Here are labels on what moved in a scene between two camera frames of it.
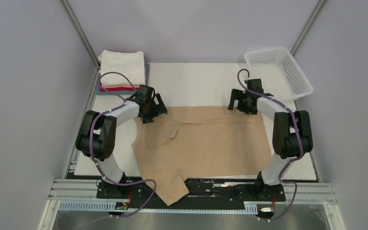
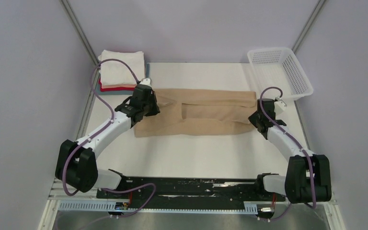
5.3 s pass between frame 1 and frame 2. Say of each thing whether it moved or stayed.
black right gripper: moved
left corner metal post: stayed
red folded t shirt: stayed
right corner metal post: stayed
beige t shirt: moved
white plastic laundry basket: stayed
